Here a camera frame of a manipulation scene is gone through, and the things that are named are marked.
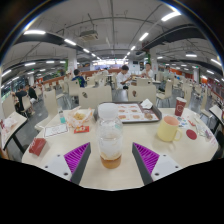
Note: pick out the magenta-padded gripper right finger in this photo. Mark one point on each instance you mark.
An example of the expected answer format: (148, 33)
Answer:
(148, 159)

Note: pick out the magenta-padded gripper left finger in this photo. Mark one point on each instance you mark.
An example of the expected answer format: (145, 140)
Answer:
(75, 159)

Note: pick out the clear white-capped drink bottle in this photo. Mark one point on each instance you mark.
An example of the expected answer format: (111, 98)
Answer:
(109, 140)

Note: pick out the red sauce packet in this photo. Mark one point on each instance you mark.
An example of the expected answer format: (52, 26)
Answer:
(81, 129)
(191, 123)

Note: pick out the pale yellow mug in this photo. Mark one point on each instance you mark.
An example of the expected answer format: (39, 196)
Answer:
(167, 131)

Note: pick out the white printed card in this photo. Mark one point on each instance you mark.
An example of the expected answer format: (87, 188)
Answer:
(55, 130)

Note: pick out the red cardboard box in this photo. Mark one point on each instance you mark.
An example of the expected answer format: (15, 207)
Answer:
(37, 146)

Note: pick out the crumpled food wrapper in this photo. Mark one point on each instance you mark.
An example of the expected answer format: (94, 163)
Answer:
(79, 116)

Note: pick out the small clear green bottle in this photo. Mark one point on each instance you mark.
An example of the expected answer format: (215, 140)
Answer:
(62, 117)

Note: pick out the printed paper tray liner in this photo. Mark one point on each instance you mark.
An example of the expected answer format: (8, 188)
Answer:
(133, 113)

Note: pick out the flat round red coaster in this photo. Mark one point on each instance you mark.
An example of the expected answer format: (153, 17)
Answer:
(191, 134)

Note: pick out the colourful printed sticker sheet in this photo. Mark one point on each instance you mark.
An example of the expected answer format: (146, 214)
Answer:
(184, 122)

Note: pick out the crumpled white napkin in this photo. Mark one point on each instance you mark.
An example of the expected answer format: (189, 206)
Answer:
(146, 104)

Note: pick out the red paper cup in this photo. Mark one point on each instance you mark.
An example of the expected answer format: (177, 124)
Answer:
(180, 107)

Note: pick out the clear plastic bag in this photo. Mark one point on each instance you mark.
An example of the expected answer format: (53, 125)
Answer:
(204, 131)

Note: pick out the group of beige chairs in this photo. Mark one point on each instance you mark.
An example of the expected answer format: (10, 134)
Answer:
(95, 96)

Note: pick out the beige side table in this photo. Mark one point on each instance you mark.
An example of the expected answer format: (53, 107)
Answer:
(15, 128)
(216, 113)

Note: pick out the person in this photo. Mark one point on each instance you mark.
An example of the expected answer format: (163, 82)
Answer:
(122, 78)
(32, 92)
(79, 79)
(147, 71)
(20, 96)

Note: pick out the group of ceiling lights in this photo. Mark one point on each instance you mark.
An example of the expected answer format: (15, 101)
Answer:
(70, 42)

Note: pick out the ceiling air conditioner unit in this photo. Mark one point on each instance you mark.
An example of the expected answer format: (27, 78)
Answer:
(89, 35)

